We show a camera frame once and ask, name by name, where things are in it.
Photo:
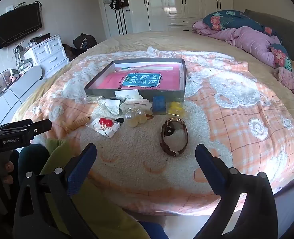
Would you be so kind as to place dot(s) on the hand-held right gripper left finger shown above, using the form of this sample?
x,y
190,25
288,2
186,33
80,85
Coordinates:
x,y
83,165

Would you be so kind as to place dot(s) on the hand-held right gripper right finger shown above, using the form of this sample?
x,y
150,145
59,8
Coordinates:
x,y
209,166

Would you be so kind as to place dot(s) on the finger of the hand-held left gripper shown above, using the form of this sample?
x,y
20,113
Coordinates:
x,y
41,127
12,125

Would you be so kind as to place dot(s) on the red cherry earrings packet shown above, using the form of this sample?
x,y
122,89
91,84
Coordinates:
x,y
104,125

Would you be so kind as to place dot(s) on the yellow rings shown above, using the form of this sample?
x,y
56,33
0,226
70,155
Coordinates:
x,y
175,108

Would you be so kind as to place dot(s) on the pearl flower hair clip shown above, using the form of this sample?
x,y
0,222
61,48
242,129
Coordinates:
x,y
134,120

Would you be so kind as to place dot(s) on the small brown hair clip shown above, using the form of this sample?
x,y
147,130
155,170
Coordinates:
x,y
149,117

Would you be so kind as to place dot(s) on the grey shallow cardboard box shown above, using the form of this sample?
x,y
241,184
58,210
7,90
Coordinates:
x,y
137,95

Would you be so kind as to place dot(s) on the person's left hand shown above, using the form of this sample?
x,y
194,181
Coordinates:
x,y
8,166

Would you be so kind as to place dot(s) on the green garment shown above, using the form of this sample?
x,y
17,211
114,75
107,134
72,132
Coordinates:
x,y
54,151

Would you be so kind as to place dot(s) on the dark blue trousers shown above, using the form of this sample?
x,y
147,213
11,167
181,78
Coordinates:
x,y
31,158

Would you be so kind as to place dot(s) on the empty clear plastic bag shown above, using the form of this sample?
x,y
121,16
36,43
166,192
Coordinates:
x,y
92,99

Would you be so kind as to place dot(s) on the white drawer dresser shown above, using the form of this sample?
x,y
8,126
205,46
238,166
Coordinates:
x,y
50,53

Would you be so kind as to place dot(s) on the small blue box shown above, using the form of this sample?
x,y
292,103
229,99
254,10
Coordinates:
x,y
159,104

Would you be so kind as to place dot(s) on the dark clothes pile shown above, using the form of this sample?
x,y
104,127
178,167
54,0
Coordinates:
x,y
68,51

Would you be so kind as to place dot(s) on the white paper packet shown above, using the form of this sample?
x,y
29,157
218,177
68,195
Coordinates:
x,y
125,94

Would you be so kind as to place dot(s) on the black bag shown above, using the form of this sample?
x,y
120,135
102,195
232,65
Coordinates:
x,y
84,41

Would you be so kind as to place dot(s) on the black flat television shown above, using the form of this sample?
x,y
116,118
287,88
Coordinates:
x,y
18,26

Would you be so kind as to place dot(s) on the pink book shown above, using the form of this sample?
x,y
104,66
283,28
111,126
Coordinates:
x,y
137,79

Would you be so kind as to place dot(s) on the pink plush blanket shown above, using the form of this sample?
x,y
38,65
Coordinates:
x,y
291,82

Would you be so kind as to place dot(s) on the white door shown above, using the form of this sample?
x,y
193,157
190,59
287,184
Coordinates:
x,y
112,22

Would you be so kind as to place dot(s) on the purple quilt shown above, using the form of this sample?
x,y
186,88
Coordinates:
x,y
241,39

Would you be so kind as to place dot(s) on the dark floral pillow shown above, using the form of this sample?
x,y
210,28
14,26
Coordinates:
x,y
281,54
224,18

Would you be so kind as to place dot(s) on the beige bedspread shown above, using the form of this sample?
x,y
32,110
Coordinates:
x,y
162,39

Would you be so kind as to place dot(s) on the grey headboard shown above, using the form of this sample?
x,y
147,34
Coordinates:
x,y
281,27

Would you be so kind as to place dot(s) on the white wardrobe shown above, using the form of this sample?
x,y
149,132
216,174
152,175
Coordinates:
x,y
186,0

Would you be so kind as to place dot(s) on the white wall socket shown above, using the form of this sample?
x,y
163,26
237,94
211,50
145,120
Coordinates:
x,y
10,7

